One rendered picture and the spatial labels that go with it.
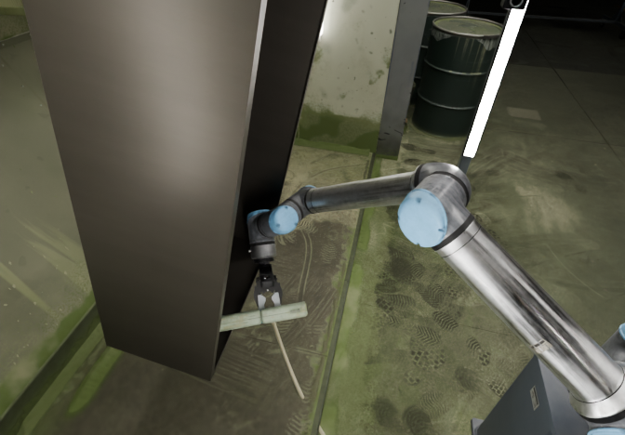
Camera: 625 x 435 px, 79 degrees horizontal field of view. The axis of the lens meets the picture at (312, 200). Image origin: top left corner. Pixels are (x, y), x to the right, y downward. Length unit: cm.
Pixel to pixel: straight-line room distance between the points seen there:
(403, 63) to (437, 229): 210
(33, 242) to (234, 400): 108
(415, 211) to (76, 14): 68
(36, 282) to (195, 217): 127
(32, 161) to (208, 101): 156
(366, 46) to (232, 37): 229
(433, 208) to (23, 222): 168
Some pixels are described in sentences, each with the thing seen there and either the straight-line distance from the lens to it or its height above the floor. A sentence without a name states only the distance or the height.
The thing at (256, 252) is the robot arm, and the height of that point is 69.
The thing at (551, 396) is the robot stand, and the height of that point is 64.
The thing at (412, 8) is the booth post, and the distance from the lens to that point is 274.
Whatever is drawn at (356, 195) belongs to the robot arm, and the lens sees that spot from 113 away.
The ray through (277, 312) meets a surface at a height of 58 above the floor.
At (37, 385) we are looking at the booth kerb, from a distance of 198.
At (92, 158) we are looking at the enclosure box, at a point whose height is 127.
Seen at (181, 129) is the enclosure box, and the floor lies 136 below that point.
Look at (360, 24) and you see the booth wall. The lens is 279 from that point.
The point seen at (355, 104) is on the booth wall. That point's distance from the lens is 297.
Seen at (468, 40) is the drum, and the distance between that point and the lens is 330.
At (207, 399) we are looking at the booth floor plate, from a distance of 180.
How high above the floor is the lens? 166
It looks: 39 degrees down
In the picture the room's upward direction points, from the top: 2 degrees clockwise
